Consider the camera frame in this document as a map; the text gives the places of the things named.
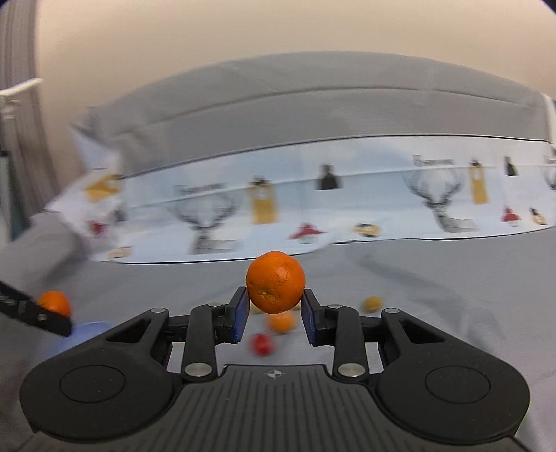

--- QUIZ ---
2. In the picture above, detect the grey printed duvet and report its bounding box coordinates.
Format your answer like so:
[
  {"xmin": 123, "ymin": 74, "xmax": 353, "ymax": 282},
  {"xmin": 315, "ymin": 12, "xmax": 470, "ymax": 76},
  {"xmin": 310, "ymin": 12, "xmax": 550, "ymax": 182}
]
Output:
[{"xmin": 46, "ymin": 52, "xmax": 556, "ymax": 264}]

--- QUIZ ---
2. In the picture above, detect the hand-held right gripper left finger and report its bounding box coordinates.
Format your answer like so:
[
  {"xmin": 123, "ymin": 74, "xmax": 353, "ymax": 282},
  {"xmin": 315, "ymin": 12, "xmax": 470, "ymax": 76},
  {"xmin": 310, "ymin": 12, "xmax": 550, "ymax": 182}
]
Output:
[{"xmin": 105, "ymin": 286, "xmax": 251, "ymax": 383}]

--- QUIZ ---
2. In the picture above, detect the tangerine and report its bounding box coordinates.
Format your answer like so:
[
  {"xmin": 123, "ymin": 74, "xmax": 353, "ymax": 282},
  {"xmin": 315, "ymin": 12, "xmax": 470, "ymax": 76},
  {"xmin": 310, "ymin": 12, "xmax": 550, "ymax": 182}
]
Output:
[
  {"xmin": 245, "ymin": 251, "xmax": 306, "ymax": 314},
  {"xmin": 37, "ymin": 290, "xmax": 72, "ymax": 318},
  {"xmin": 267, "ymin": 312, "xmax": 297, "ymax": 334}
]

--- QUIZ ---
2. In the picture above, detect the red cherry tomato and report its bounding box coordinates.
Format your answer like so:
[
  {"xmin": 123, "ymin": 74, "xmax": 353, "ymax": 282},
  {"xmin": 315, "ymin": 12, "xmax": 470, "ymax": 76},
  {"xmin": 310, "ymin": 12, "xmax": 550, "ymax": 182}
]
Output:
[{"xmin": 251, "ymin": 334, "xmax": 274, "ymax": 357}]

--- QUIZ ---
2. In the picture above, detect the blue round plate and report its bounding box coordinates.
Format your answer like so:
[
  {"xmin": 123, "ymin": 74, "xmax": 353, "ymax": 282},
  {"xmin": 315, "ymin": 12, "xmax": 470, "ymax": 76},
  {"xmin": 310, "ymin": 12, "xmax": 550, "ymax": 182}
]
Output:
[{"xmin": 52, "ymin": 321, "xmax": 114, "ymax": 353}]

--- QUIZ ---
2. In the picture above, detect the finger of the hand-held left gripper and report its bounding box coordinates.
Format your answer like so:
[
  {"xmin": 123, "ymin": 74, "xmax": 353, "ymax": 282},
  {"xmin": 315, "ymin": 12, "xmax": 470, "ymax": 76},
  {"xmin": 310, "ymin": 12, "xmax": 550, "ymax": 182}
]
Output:
[{"xmin": 0, "ymin": 280, "xmax": 73, "ymax": 338}]

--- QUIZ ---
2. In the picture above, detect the grey curtain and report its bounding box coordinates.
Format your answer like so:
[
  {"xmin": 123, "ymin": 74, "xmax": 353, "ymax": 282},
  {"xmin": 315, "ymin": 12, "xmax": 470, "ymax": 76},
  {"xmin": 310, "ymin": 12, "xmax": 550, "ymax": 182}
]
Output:
[{"xmin": 0, "ymin": 0, "xmax": 59, "ymax": 209}]

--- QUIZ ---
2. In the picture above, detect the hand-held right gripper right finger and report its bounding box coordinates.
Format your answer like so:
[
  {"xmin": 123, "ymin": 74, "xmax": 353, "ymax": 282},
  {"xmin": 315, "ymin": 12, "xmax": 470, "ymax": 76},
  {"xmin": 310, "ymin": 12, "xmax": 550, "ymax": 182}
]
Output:
[{"xmin": 301, "ymin": 289, "xmax": 450, "ymax": 384}]

